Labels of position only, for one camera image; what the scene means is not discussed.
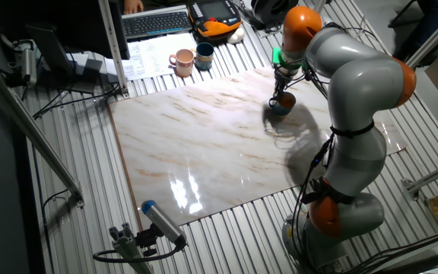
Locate person's bare hand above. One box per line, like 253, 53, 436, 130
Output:
122, 0, 144, 15

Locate black monitor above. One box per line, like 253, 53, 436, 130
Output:
0, 0, 131, 61

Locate aluminium profile camera mount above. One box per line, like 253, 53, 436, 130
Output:
108, 222, 155, 274

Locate silver camera on bracket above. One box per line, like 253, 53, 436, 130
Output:
11, 39, 38, 88

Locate black camera cable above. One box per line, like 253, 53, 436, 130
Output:
92, 243, 188, 263

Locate short aluminium floor beam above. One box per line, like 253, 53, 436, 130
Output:
401, 155, 438, 201

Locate pink mug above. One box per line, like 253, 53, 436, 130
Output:
168, 48, 195, 78

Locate upright aluminium frame post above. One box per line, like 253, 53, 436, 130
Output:
97, 0, 130, 98

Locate black floor cables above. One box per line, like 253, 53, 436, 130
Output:
340, 228, 438, 274

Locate dark clothed person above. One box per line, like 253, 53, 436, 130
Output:
388, 0, 438, 62

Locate black round device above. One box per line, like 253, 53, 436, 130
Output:
251, 0, 300, 30

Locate teal cup with orange inside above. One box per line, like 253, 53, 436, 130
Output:
268, 91, 297, 117

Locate black desk cables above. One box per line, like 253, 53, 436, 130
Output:
32, 81, 121, 119

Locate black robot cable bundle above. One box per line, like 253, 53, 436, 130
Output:
287, 22, 357, 273

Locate white egg-shaped object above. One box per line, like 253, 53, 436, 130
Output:
227, 27, 246, 45

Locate long diagonal aluminium beam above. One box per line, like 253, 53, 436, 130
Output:
0, 53, 86, 209

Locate black monitor stand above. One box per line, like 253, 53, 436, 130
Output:
24, 24, 104, 94

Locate black keyboard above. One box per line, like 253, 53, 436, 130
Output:
121, 5, 194, 42

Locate black camera clamp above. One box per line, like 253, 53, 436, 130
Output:
135, 224, 163, 256

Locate silver camera with blue end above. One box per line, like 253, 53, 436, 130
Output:
141, 199, 188, 247

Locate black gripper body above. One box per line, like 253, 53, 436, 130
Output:
274, 68, 296, 89

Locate marble pattern board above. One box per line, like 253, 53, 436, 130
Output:
107, 65, 408, 231

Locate slanted aluminium frame beam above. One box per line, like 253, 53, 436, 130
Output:
407, 2, 438, 68

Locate teal mug with yellow band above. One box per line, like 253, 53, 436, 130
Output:
191, 42, 215, 72

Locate green wrist flange ring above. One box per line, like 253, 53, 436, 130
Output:
271, 46, 303, 72

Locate white printed paper sheet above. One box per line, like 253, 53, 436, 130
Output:
104, 32, 199, 81

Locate orange and black teach pendant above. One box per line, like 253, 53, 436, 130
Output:
187, 0, 243, 42

